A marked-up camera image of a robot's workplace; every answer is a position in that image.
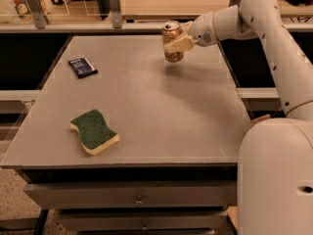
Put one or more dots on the orange drink can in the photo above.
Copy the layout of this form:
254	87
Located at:
169	32

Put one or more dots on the cardboard box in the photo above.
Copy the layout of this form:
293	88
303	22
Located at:
235	215

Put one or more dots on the upper grey drawer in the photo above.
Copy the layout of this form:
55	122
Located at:
133	194

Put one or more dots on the dark blue snack packet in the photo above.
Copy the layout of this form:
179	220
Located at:
82	67

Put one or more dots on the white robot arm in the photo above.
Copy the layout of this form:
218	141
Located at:
275	162

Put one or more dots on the left metal bracket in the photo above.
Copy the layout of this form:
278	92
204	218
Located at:
37	13

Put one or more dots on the lower grey drawer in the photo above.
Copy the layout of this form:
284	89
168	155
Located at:
142	220

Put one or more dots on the green yellow sponge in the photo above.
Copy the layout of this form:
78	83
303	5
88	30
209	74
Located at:
95	136

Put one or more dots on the grey drawer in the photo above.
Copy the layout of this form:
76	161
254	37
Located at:
142	220
133	194

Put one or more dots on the white orange bag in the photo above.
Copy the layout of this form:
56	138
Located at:
15	12

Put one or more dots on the middle metal bracket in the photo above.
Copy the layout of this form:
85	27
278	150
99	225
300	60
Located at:
117	19

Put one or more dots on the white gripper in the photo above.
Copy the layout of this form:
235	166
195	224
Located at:
201	30

